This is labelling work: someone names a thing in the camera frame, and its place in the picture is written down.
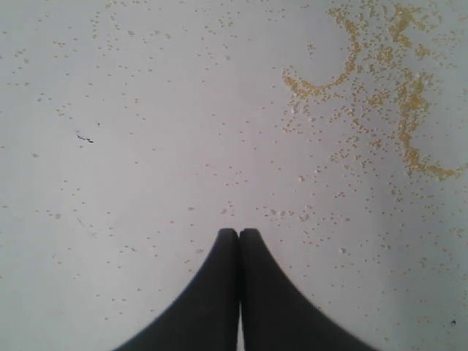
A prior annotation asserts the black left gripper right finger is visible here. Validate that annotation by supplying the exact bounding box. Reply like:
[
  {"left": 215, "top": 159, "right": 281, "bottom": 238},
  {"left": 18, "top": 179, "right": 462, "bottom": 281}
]
[{"left": 239, "top": 229, "right": 373, "bottom": 351}]

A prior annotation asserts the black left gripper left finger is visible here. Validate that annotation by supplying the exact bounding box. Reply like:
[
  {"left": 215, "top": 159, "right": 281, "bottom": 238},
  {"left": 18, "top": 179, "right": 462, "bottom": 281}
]
[{"left": 117, "top": 228, "right": 240, "bottom": 351}]

